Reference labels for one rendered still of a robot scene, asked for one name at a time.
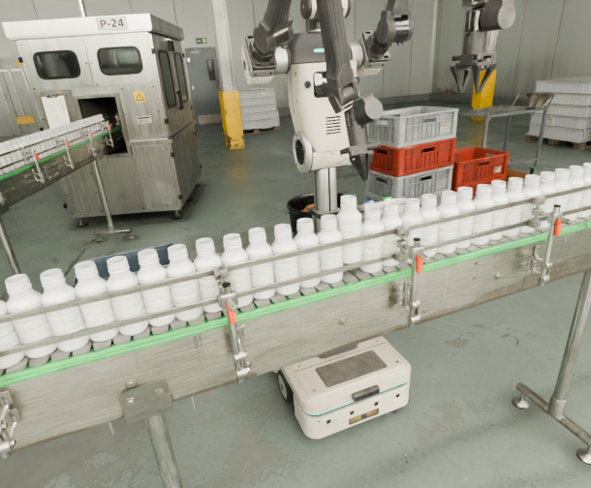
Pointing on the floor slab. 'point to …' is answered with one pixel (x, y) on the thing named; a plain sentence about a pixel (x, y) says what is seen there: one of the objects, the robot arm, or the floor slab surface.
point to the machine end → (141, 45)
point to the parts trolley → (509, 128)
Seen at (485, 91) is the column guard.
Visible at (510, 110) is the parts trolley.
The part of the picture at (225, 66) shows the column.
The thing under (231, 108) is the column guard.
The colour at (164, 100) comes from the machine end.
